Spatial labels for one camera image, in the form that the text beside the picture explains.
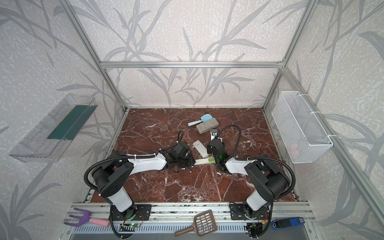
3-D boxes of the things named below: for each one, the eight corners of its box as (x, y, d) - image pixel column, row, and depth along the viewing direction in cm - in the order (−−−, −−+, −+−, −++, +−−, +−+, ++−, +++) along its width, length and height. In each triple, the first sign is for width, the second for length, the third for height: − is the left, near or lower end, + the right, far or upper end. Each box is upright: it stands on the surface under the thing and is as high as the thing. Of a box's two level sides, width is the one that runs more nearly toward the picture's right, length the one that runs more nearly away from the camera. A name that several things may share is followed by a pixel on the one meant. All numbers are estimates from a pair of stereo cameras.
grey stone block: (199, 135, 106) (199, 132, 103) (195, 128, 110) (194, 125, 108) (219, 127, 111) (219, 124, 109) (214, 120, 116) (214, 117, 113)
